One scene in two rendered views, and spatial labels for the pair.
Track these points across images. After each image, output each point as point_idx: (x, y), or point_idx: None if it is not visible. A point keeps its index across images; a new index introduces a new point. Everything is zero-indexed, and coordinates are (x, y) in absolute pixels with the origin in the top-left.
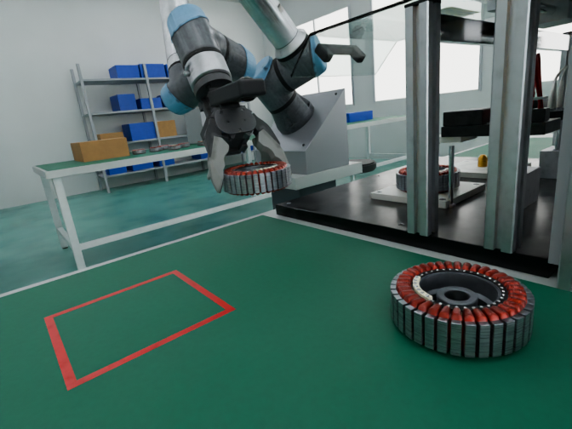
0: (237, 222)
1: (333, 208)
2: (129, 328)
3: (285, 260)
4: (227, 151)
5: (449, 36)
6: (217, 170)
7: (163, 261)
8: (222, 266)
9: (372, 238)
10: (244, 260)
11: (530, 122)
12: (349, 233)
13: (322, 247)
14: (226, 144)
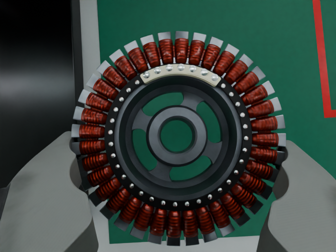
0: (162, 246)
1: (38, 109)
2: None
3: (209, 32)
4: (274, 205)
5: None
6: (308, 157)
7: (328, 161)
8: (275, 78)
9: (84, 6)
10: (245, 72)
11: None
12: (87, 44)
13: (150, 31)
14: (281, 238)
